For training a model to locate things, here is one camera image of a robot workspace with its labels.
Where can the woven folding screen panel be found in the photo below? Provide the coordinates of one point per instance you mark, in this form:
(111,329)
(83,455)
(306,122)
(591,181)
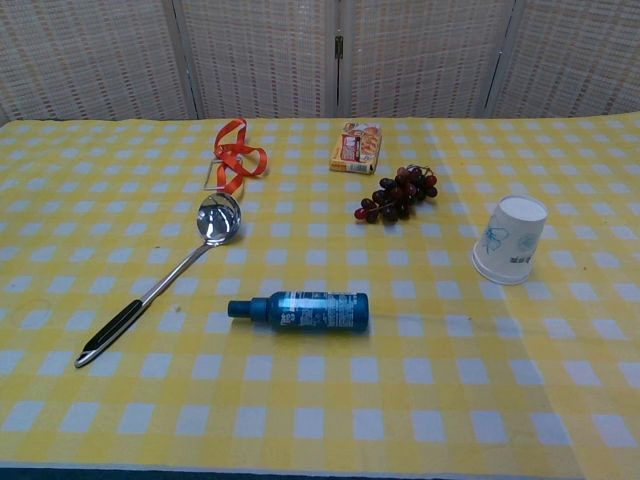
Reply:
(85,55)
(575,55)
(425,55)
(260,55)

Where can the brass screen hinge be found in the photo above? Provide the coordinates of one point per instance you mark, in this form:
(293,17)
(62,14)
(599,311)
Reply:
(338,45)

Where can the blue spray bottle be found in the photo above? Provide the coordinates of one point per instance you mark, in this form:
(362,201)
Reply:
(310,312)

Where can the red grape bunch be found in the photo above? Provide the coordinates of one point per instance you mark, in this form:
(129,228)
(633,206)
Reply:
(397,192)

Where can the white paper cup blue bow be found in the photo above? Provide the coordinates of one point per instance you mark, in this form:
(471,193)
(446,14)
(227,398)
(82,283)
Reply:
(510,240)

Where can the yellow white checked tablecloth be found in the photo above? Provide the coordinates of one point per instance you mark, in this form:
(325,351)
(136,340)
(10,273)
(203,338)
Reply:
(320,400)

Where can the orange snack box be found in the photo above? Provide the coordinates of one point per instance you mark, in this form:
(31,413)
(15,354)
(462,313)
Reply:
(357,147)

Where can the clear badge holder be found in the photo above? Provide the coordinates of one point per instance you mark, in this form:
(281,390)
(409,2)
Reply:
(209,175)

